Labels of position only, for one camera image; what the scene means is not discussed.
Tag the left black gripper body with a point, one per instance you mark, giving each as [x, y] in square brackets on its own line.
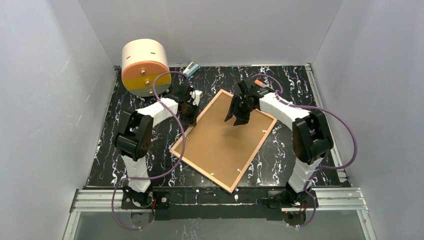
[188, 110]

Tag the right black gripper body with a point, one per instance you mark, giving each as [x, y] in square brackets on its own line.
[241, 105]

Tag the white wooden picture frame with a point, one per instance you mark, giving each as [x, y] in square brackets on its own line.
[185, 159]

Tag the brown cardboard backing board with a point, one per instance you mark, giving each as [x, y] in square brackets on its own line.
[225, 145]

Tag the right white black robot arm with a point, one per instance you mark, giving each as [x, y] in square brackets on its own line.
[311, 137]

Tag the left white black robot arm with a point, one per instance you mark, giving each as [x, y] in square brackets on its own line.
[134, 137]

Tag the grey orange marker pen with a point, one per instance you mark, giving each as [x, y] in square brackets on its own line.
[260, 83]

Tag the small light blue clip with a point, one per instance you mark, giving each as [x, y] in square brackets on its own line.
[190, 69]

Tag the round cream drawer box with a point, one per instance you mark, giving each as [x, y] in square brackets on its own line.
[142, 60]

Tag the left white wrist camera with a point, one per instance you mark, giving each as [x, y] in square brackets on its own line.
[197, 96]

